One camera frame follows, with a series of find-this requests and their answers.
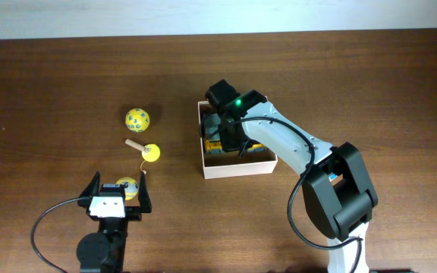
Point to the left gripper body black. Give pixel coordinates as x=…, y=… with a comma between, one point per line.
x=132, y=214

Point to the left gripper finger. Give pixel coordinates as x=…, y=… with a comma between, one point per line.
x=92, y=188
x=143, y=195

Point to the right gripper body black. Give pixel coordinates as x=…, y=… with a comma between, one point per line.
x=230, y=137

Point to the yellow grey toy truck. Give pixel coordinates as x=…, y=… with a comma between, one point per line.
x=213, y=144

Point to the yellow grey toy loader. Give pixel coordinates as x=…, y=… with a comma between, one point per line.
x=257, y=147

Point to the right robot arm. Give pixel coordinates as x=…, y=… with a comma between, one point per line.
x=338, y=193

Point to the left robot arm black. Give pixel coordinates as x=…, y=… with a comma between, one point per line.
x=104, y=250

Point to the yellow ball with face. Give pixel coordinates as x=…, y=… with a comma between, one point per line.
x=131, y=187

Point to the white cardboard box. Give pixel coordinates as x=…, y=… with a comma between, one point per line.
x=229, y=164

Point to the yellow ball blue letters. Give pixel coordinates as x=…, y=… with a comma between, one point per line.
x=137, y=120

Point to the colourful puzzle cube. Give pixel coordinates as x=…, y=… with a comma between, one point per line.
x=332, y=176

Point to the yellow disc wooden handle toy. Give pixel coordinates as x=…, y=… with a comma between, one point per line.
x=149, y=152

